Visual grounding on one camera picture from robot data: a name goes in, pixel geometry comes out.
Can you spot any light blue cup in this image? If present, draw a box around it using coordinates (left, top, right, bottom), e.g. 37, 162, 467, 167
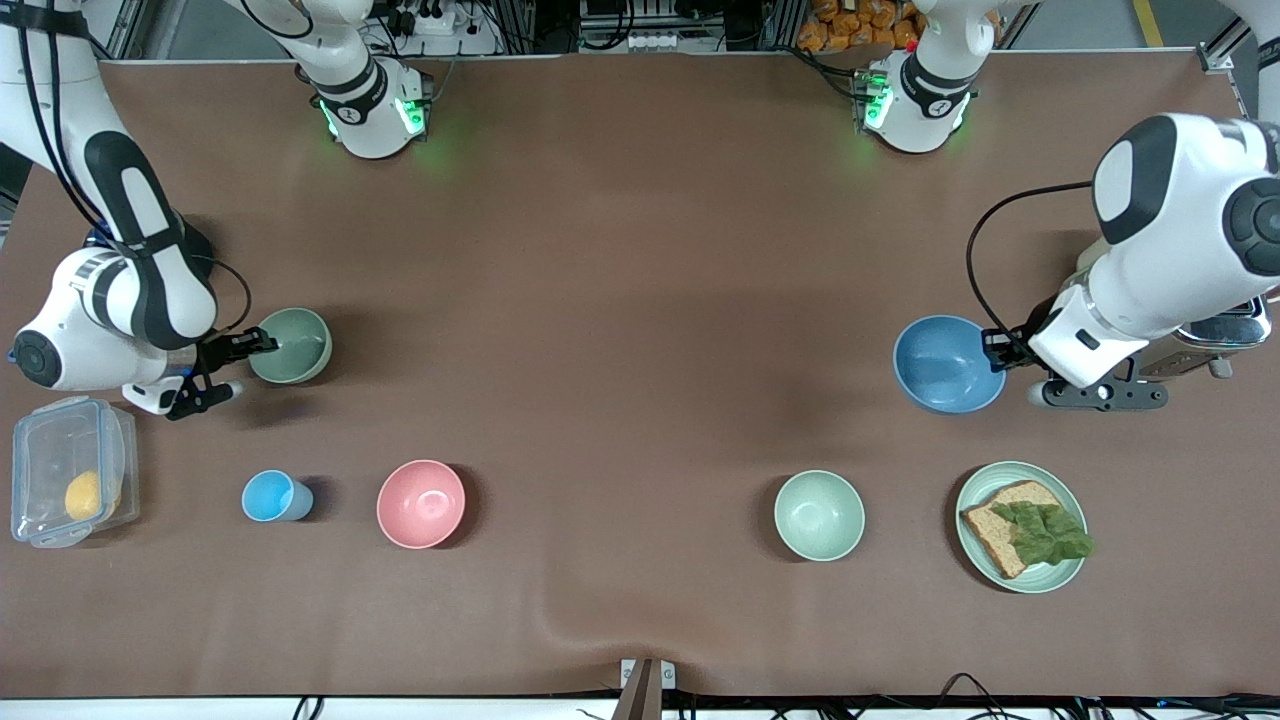
242, 470, 314, 523

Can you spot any clear plastic lidded container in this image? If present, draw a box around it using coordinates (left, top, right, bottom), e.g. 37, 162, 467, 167
10, 396, 141, 549

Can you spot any brown bread slice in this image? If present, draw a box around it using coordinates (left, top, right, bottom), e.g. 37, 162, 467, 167
961, 481, 1076, 580

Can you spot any beige metal toaster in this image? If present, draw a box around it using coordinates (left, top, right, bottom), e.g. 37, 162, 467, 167
1076, 235, 1273, 383

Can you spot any black cable loop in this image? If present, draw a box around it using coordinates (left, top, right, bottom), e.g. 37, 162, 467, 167
935, 672, 1011, 720

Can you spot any orange snack bag pile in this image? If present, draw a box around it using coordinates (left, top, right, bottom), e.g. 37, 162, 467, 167
797, 0, 921, 53

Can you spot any dull green bowl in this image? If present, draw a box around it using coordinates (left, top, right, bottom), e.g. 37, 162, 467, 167
248, 307, 333, 386

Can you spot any metal table edge bracket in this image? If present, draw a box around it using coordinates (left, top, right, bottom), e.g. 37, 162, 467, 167
620, 658, 677, 720

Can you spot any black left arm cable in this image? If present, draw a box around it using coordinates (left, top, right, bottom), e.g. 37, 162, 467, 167
965, 180, 1096, 346

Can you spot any aluminium frame post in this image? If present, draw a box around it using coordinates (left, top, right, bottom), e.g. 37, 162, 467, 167
1197, 0, 1280, 73

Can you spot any pale green bowl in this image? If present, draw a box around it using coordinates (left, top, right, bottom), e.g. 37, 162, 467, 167
774, 470, 866, 562

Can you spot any brown table cover mat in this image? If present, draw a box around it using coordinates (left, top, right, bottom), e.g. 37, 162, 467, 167
0, 55, 1280, 699

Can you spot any blue bowl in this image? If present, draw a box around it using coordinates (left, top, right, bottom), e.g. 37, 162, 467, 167
893, 315, 1007, 415

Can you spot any green plate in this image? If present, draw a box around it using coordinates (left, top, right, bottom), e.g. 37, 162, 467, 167
955, 461, 1089, 595

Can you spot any pink bowl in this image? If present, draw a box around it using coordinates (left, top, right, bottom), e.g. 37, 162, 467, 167
377, 460, 467, 550

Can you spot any green lettuce leaf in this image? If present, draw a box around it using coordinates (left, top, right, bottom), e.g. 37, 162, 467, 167
990, 500, 1095, 567

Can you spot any yellow fruit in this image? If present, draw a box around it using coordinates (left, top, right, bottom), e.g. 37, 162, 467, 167
65, 470, 105, 522

